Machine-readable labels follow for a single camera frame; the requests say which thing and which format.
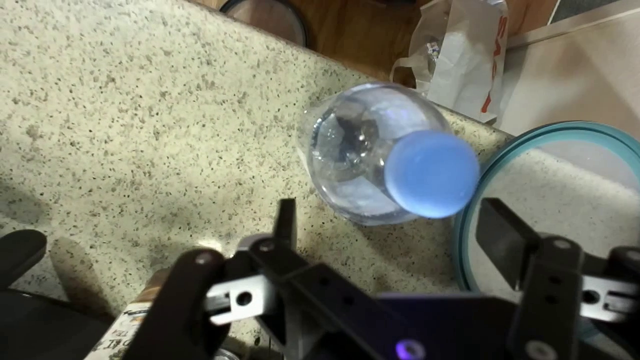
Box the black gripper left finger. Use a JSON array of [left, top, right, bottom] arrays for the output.
[[124, 196, 376, 360]]

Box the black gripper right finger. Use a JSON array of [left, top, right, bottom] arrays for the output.
[[478, 196, 640, 360]]

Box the clear water bottle blue cap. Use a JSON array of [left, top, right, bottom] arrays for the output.
[[303, 79, 485, 227]]

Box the small brown sauce bottle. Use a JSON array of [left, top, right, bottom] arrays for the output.
[[84, 266, 160, 360]]

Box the blue round plate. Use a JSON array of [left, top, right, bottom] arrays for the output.
[[452, 119, 640, 338]]

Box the white plastic bag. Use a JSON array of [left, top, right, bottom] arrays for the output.
[[390, 0, 514, 126]]

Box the dark round stool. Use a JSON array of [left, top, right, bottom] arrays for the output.
[[218, 0, 310, 50]]

